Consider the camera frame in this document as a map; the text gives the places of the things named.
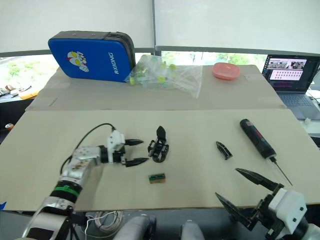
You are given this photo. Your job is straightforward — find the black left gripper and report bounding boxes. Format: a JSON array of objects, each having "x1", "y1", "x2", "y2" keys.
[{"x1": 112, "y1": 138, "x2": 150, "y2": 168}]

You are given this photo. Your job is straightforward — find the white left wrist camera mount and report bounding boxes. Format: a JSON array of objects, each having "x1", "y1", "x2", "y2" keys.
[{"x1": 106, "y1": 130, "x2": 126, "y2": 152}]

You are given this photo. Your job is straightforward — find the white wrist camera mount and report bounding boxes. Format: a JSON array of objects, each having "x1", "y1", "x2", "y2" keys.
[
  {"x1": 106, "y1": 130, "x2": 126, "y2": 152},
  {"x1": 268, "y1": 188, "x2": 308, "y2": 233}
]

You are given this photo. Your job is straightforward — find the dark rounded grey shape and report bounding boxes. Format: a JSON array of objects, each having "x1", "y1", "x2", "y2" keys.
[
  {"x1": 114, "y1": 215, "x2": 157, "y2": 240},
  {"x1": 180, "y1": 219, "x2": 206, "y2": 240}
]

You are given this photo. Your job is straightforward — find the brown cardboard sheet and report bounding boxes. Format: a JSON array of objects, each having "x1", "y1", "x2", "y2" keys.
[{"x1": 24, "y1": 64, "x2": 289, "y2": 111}]

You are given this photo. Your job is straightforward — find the clear plastic bag with caps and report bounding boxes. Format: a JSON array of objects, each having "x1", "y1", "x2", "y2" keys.
[{"x1": 123, "y1": 54, "x2": 204, "y2": 99}]

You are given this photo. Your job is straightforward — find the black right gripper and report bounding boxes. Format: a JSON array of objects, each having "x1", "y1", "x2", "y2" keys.
[{"x1": 215, "y1": 168, "x2": 286, "y2": 238}]

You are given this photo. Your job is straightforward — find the small green brown screw box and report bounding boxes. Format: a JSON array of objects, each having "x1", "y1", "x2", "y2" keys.
[{"x1": 148, "y1": 172, "x2": 167, "y2": 184}]

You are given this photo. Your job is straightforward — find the black loose gripper body assembly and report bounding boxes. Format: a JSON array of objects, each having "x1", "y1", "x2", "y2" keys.
[{"x1": 147, "y1": 125, "x2": 171, "y2": 164}]

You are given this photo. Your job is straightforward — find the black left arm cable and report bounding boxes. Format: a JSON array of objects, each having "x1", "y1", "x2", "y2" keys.
[{"x1": 60, "y1": 123, "x2": 118, "y2": 176}]

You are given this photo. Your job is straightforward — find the pink plastic dish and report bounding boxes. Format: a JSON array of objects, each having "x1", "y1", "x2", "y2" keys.
[{"x1": 212, "y1": 62, "x2": 241, "y2": 81}]

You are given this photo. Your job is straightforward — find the orange yellow cloth bundle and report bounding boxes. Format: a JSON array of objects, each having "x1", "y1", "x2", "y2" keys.
[{"x1": 18, "y1": 90, "x2": 40, "y2": 100}]

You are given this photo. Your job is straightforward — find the black blue electric screwdriver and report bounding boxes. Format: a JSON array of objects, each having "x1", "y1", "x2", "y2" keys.
[{"x1": 239, "y1": 118, "x2": 294, "y2": 187}]

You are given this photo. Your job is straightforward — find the white roller blind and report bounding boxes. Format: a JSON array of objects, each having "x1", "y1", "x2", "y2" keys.
[
  {"x1": 0, "y1": 0, "x2": 154, "y2": 58},
  {"x1": 154, "y1": 0, "x2": 320, "y2": 55}
]

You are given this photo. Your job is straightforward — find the open grey laptop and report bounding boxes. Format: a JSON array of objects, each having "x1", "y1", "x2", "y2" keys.
[{"x1": 261, "y1": 54, "x2": 320, "y2": 121}]

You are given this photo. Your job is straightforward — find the blue cartoon print case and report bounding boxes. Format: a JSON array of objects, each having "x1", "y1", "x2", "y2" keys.
[{"x1": 47, "y1": 30, "x2": 137, "y2": 84}]

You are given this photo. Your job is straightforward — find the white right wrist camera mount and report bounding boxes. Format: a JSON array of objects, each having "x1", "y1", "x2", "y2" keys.
[{"x1": 268, "y1": 188, "x2": 308, "y2": 233}]

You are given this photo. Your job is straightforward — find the white coiled cable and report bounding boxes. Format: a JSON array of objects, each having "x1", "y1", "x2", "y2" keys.
[{"x1": 85, "y1": 210, "x2": 125, "y2": 231}]

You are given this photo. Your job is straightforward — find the black loose finger piece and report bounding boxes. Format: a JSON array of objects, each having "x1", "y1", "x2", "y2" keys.
[{"x1": 215, "y1": 141, "x2": 234, "y2": 161}]

